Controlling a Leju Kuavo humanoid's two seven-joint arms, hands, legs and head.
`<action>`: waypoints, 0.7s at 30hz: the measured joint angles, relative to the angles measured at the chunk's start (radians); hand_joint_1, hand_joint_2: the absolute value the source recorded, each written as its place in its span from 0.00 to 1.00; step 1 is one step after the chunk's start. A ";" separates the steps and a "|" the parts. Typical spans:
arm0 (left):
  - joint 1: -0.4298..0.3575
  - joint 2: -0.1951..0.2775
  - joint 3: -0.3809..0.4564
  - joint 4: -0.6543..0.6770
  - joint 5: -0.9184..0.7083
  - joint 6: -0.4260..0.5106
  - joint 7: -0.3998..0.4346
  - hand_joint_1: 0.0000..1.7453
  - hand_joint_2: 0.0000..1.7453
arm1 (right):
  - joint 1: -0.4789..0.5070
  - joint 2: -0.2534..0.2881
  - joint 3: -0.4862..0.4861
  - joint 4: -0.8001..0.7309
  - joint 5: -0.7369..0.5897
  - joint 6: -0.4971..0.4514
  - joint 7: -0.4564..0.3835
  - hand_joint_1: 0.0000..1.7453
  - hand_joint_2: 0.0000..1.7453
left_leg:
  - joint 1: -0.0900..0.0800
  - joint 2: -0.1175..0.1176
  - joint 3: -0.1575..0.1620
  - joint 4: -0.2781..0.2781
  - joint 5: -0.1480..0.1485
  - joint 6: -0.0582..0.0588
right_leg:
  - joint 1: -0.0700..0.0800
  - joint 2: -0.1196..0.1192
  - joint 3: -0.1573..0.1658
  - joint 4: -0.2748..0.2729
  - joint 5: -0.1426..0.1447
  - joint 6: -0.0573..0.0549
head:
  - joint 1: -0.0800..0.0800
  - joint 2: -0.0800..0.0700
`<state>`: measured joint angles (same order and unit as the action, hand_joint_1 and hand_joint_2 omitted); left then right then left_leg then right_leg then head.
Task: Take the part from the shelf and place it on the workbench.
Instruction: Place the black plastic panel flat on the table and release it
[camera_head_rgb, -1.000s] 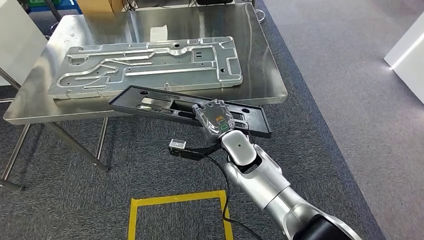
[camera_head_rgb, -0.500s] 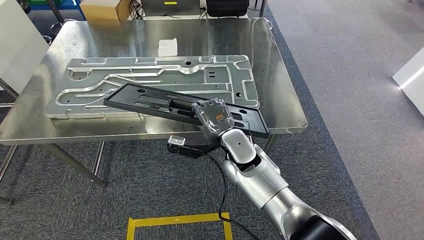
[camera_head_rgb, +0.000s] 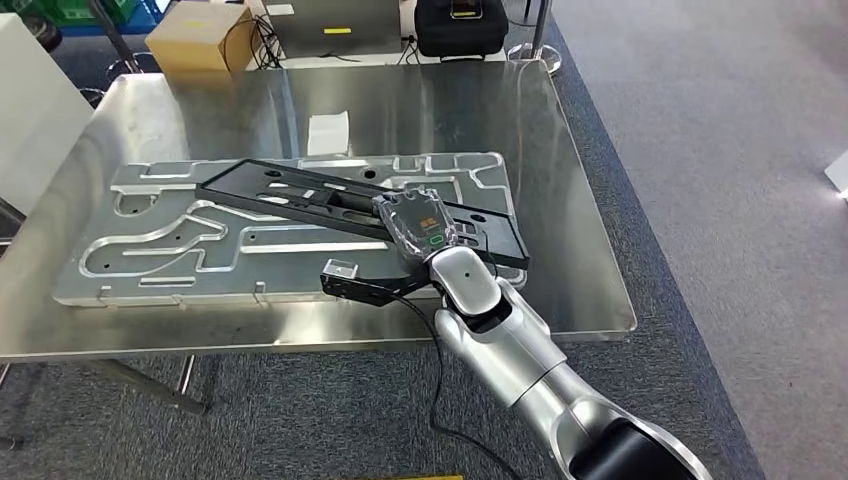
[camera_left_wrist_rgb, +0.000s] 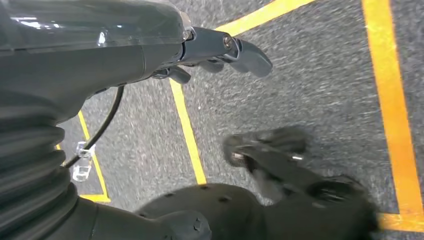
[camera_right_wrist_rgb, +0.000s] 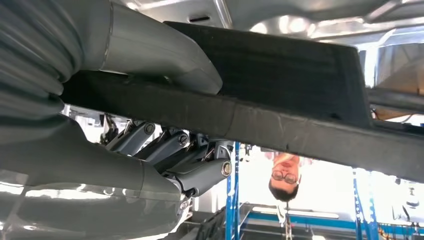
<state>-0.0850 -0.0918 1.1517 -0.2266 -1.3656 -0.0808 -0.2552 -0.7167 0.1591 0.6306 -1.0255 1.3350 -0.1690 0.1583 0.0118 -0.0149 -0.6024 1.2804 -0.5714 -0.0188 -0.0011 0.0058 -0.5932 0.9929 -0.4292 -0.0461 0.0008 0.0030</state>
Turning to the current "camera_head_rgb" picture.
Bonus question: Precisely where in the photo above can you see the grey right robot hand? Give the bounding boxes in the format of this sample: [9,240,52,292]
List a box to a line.
[370,187,460,266]

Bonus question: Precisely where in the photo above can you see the black plastic plate bracket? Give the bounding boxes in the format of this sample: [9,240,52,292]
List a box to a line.
[195,157,531,271]

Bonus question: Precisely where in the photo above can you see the steel workbench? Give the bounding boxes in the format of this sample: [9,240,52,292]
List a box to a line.
[0,59,639,419]

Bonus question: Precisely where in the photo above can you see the aluminium fixture plate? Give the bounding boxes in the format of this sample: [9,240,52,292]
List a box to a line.
[51,152,531,309]

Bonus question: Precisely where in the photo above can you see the white paper sheet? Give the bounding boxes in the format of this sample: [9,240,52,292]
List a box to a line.
[306,111,351,157]

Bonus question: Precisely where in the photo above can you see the black carry bag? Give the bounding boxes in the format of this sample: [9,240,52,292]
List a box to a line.
[413,0,510,60]

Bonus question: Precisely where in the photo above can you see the grey case with yellow label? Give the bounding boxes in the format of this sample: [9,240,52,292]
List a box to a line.
[261,0,404,61]

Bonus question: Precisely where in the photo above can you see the cardboard box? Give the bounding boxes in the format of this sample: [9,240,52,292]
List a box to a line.
[144,1,256,74]

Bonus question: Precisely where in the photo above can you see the white cabinet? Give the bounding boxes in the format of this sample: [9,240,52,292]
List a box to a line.
[0,13,94,217]

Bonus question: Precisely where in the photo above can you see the green plastic crate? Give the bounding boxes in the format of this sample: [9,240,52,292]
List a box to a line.
[0,0,137,26]

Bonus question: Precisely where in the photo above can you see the white floor object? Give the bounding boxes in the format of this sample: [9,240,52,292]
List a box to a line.
[824,148,848,200]

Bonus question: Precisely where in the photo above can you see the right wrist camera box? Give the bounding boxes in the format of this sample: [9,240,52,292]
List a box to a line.
[319,258,439,308]

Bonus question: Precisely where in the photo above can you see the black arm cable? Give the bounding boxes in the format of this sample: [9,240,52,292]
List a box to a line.
[390,294,525,480]

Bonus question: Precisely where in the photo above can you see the chrome stanchion post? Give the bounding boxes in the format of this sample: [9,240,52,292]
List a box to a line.
[506,0,563,76]

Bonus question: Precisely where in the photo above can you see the black cable bundle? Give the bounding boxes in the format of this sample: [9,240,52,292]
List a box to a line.
[221,14,287,71]

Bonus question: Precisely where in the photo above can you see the black pole with ring base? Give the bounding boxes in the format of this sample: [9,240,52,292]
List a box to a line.
[87,0,160,75]

